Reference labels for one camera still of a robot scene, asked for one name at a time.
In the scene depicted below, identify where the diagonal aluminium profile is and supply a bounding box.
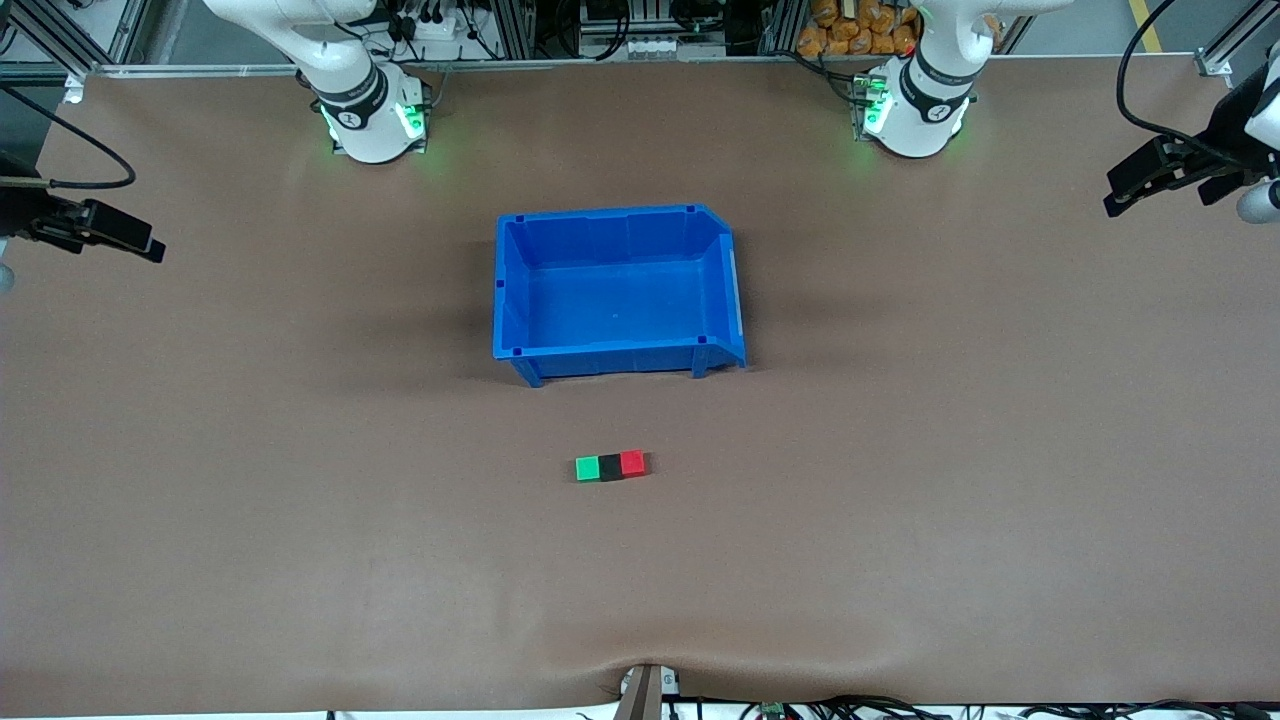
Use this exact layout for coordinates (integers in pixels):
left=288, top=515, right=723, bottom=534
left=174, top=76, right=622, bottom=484
left=15, top=0, right=109, bottom=101
left=1195, top=5, right=1280, bottom=79

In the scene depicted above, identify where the orange snack bag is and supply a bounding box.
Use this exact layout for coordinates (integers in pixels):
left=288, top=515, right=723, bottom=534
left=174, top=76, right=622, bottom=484
left=797, top=0, right=921, bottom=58

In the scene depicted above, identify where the white power strip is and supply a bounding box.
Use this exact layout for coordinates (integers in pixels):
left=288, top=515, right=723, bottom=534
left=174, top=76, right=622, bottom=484
left=395, top=10, right=471, bottom=43

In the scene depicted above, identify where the brown table mat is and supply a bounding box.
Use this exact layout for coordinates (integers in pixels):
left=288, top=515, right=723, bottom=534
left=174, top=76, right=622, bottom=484
left=0, top=56, right=1280, bottom=716

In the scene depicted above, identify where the blue plastic storage bin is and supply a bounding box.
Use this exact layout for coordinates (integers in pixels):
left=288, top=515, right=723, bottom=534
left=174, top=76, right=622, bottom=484
left=493, top=204, right=748, bottom=388

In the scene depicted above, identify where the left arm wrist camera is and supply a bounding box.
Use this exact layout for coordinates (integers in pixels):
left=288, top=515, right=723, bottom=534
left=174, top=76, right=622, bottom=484
left=1237, top=180, right=1280, bottom=224

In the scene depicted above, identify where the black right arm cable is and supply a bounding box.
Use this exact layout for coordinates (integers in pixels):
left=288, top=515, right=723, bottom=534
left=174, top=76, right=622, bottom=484
left=0, top=84, right=137, bottom=191

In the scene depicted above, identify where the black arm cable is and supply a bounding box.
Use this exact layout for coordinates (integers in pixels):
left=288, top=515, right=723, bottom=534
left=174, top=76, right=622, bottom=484
left=0, top=84, right=137, bottom=191
left=1117, top=0, right=1221, bottom=156

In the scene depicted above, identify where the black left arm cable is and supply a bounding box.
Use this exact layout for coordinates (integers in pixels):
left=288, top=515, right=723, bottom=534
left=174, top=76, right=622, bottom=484
left=1117, top=0, right=1221, bottom=156

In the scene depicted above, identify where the aluminium frame upright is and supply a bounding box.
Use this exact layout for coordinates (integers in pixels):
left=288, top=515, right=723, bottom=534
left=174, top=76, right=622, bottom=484
left=758, top=0, right=806, bottom=56
left=495, top=0, right=538, bottom=59

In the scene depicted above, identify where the aluminium table edge rail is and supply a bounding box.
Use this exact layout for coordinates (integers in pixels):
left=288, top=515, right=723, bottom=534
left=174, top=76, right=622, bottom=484
left=65, top=55, right=1231, bottom=81

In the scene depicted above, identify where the black cable bundle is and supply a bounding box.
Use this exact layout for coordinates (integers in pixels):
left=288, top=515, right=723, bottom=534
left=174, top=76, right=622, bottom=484
left=690, top=695, right=1280, bottom=720

